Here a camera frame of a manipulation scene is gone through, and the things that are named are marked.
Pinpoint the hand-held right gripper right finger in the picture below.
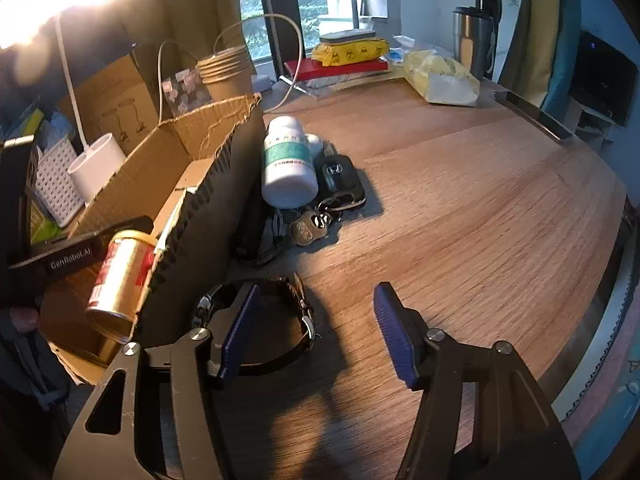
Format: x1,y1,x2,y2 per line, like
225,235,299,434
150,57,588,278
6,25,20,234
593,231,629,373
374,281,581,480

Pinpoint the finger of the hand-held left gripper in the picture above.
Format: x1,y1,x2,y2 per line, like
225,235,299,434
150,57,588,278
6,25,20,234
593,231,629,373
100,216,156,256

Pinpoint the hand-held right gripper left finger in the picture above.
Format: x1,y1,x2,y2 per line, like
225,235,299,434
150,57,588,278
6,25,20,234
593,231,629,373
52,282,261,480

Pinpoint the red and gold can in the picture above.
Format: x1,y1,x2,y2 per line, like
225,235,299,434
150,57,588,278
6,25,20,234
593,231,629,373
86,230,157,344

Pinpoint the wristwatch with dark strap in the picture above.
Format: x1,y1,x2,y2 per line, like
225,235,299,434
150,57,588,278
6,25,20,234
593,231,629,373
192,272,319,377

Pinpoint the silver keys bunch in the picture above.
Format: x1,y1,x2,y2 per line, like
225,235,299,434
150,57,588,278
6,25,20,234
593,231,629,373
289,199,346,247

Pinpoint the black car key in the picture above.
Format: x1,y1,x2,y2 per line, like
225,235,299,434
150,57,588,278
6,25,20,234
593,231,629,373
319,155,367,211

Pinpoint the white pill bottle green label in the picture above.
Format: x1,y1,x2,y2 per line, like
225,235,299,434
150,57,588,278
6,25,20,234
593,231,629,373
262,116,320,209

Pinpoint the person's left hand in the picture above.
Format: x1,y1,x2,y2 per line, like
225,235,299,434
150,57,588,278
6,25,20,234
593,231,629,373
7,307,40,333

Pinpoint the green box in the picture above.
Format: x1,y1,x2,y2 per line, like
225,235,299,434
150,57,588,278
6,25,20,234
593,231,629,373
5,109,57,243

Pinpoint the white perforated basket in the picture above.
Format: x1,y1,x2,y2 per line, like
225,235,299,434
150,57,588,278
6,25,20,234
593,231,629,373
34,137,84,228

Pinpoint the white lamp base holder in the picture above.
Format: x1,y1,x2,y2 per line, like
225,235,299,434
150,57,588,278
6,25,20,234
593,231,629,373
0,0,136,207

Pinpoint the large printed cardboard box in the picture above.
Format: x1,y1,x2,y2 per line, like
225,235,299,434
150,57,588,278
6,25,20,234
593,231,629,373
56,52,162,157

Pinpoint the clear glass with stickers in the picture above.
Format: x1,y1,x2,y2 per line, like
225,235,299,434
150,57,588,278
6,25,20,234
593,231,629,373
161,67,212,117

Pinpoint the stack of brown paper cups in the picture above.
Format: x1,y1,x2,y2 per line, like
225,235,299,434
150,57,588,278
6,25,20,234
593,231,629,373
196,45,257,102

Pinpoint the red book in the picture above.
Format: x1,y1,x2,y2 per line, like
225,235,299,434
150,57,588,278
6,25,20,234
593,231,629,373
284,56,391,82

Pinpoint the black phone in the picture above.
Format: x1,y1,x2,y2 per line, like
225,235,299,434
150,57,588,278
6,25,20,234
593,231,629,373
493,91,577,146

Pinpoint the yellow tissue pack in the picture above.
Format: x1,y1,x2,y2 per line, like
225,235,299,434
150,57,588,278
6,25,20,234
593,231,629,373
402,49,481,107

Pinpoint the yellow snack packet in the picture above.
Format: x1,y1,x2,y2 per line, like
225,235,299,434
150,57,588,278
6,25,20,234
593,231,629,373
311,39,389,67

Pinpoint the grey block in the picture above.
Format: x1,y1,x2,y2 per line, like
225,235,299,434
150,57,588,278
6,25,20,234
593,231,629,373
319,30,377,44

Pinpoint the steel thermos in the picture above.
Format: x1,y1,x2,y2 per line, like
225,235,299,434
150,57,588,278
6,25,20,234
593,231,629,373
452,6,497,81

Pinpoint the yellow curtain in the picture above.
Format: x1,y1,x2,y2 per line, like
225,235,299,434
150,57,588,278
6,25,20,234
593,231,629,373
500,0,558,108

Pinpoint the black monitor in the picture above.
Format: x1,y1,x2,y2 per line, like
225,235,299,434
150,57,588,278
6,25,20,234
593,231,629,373
567,30,639,128

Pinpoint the dark cord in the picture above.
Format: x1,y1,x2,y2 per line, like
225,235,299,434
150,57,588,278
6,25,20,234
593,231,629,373
234,205,293,267

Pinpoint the white charging cable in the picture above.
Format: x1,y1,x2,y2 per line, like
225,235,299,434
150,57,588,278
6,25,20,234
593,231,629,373
157,40,201,127

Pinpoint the white looped cable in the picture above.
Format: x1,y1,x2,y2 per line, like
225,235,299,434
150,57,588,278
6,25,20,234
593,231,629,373
212,13,304,112

